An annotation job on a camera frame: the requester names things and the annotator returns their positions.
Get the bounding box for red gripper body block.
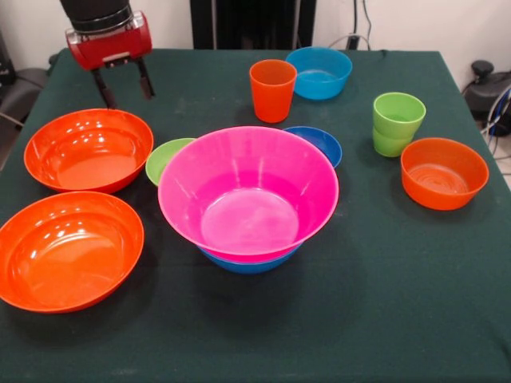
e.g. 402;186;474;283
65;14;154;72

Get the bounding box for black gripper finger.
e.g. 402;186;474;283
90;68;118;111
135;57;156;101

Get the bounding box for large orange bowl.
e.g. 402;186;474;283
0;191;145;314
23;108;155;195

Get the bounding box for large pink bowl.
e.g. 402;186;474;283
157;125;340;264

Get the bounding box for green bowl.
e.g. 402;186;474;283
145;137;196;188

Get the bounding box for orange cup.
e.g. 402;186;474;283
249;59;298;124

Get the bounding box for small light blue bowl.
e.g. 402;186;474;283
285;46;354;101

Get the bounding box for dark blue bowl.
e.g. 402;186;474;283
282;126;343;169

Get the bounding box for large light blue bowl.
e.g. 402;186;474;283
198;243;303;275

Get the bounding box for green cup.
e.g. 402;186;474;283
372;92;427;158

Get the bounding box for small orange bowl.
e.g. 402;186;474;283
400;137;490;211

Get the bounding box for dark green table cloth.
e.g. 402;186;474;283
0;47;511;383

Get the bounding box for grey pedestal foot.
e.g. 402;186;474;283
0;67;45;116
462;59;511;107

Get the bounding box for hanging black cables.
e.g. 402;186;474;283
327;0;374;51

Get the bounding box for cable tangle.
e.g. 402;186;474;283
478;89;511;160

